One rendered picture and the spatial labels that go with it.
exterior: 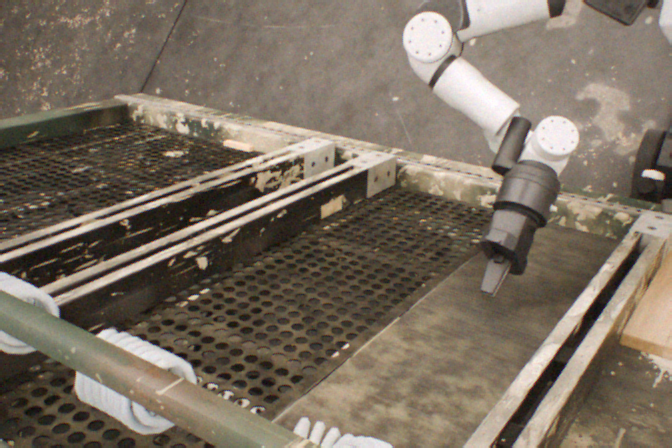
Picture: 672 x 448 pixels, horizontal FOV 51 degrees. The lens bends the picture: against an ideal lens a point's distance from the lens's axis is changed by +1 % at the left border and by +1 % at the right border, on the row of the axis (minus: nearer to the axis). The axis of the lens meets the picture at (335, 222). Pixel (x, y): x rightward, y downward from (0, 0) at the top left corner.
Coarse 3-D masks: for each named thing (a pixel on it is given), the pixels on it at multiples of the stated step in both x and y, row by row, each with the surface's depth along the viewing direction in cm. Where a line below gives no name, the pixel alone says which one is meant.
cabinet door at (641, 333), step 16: (656, 272) 119; (656, 288) 113; (640, 304) 108; (656, 304) 108; (640, 320) 103; (656, 320) 103; (624, 336) 100; (640, 336) 99; (656, 336) 99; (656, 352) 98
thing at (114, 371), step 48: (0, 288) 65; (0, 336) 63; (48, 336) 49; (96, 384) 54; (144, 384) 44; (192, 384) 44; (144, 432) 54; (192, 432) 42; (240, 432) 40; (288, 432) 40; (336, 432) 48
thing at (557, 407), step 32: (640, 224) 125; (640, 256) 112; (608, 288) 105; (640, 288) 106; (576, 320) 92; (608, 320) 92; (544, 352) 84; (576, 352) 84; (608, 352) 94; (512, 384) 78; (544, 384) 83; (576, 384) 79; (512, 416) 73; (544, 416) 73; (576, 416) 84
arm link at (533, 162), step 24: (528, 120) 113; (552, 120) 107; (504, 144) 112; (528, 144) 110; (552, 144) 106; (576, 144) 107; (504, 168) 110; (528, 168) 108; (552, 168) 109; (552, 192) 107
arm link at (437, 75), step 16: (416, 64) 115; (432, 64) 113; (448, 64) 113; (464, 64) 113; (432, 80) 115; (448, 80) 113; (464, 80) 112; (480, 80) 113; (448, 96) 114; (464, 96) 113; (480, 96) 112; (496, 96) 112; (464, 112) 115; (480, 112) 112
